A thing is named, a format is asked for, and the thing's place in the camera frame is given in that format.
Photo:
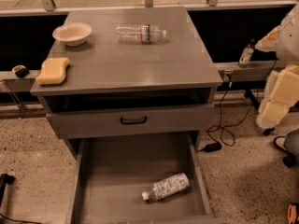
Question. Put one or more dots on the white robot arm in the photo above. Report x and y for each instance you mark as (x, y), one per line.
(288, 38)

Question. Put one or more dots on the black power adapter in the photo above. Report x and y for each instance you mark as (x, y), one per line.
(212, 147)

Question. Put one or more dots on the yellow sponge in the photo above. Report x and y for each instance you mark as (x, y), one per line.
(53, 71)

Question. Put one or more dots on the black table leg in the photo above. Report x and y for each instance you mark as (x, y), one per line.
(248, 94)

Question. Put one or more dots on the black drawer handle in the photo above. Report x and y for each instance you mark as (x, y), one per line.
(125, 121)

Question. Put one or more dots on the black stand left floor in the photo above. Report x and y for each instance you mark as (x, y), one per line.
(5, 179)

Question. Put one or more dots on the open grey drawer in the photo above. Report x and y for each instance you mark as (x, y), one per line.
(113, 172)

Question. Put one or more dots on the clear water bottle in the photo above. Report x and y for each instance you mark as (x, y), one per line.
(140, 33)

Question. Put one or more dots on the closed grey drawer front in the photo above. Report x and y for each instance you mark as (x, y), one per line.
(166, 119)

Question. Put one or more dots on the grey side shelf rail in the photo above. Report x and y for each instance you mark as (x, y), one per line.
(254, 71)

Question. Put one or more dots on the green glass bottle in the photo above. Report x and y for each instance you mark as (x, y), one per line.
(247, 53)

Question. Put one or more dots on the grey drawer cabinet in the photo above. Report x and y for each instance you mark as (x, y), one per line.
(105, 73)

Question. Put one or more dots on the white bowl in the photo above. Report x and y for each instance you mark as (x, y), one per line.
(72, 34)

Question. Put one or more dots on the blue plastic bottle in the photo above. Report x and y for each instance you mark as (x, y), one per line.
(166, 187)

